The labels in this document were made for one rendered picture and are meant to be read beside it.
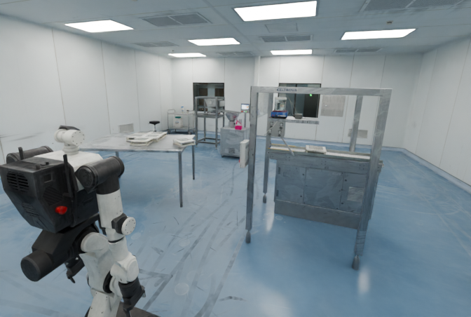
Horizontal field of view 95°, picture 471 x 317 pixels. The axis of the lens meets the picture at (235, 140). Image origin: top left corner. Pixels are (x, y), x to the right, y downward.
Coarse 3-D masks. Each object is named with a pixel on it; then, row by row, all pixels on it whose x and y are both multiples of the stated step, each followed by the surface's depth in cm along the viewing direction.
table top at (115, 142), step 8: (104, 136) 369; (112, 136) 370; (120, 136) 372; (168, 136) 383; (176, 136) 385; (184, 136) 387; (192, 136) 388; (88, 144) 311; (96, 144) 313; (104, 144) 314; (112, 144) 315; (120, 144) 316; (128, 144) 318; (152, 144) 321; (160, 144) 323; (168, 144) 324; (168, 152) 295; (176, 152) 295
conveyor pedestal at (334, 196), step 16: (288, 176) 290; (304, 176) 283; (320, 176) 276; (336, 176) 270; (352, 176) 264; (288, 192) 294; (304, 192) 287; (320, 192) 280; (336, 192) 274; (352, 192) 268; (288, 208) 300; (304, 208) 292; (320, 208) 284; (336, 208) 278; (352, 208) 272; (336, 224) 283; (352, 224) 277
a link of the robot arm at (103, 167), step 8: (104, 160) 91; (112, 160) 92; (96, 168) 84; (104, 168) 87; (112, 168) 90; (120, 168) 94; (104, 176) 87; (112, 176) 91; (104, 184) 89; (112, 184) 91; (96, 192) 90; (104, 192) 89; (112, 192) 91
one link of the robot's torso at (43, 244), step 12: (96, 216) 108; (72, 228) 97; (96, 228) 111; (36, 240) 94; (48, 240) 93; (60, 240) 92; (72, 240) 97; (36, 252) 90; (48, 252) 90; (60, 252) 93; (72, 252) 98; (24, 264) 88; (36, 264) 86; (48, 264) 89; (60, 264) 95; (36, 276) 87
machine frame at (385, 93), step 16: (256, 96) 209; (272, 96) 299; (384, 96) 175; (256, 112) 212; (384, 112) 178; (256, 128) 218; (352, 128) 279; (384, 128) 180; (352, 144) 279; (368, 176) 192; (368, 192) 194; (368, 208) 196
